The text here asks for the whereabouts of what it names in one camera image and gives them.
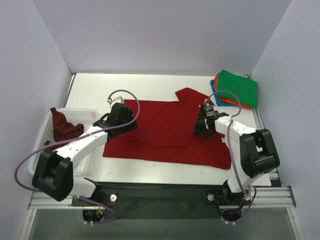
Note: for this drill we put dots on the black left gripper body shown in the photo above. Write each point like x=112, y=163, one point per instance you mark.
x=129, y=122

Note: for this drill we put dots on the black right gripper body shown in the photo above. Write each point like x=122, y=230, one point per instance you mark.
x=202, y=127

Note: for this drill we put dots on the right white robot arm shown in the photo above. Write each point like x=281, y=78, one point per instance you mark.
x=252, y=151

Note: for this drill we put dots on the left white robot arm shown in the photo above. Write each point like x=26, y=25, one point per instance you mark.
x=54, y=173

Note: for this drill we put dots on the blue folded t-shirt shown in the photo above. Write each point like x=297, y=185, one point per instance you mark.
x=219, y=102

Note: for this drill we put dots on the white plastic basket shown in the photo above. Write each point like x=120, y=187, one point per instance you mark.
x=85, y=116

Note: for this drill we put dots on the green folded t-shirt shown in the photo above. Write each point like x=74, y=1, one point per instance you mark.
x=245, y=89

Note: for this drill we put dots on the dark red t-shirt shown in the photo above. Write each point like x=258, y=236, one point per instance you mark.
x=62, y=129

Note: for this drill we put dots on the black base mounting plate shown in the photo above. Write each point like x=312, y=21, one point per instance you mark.
x=160, y=201

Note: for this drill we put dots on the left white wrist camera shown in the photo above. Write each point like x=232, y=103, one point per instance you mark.
x=112, y=101

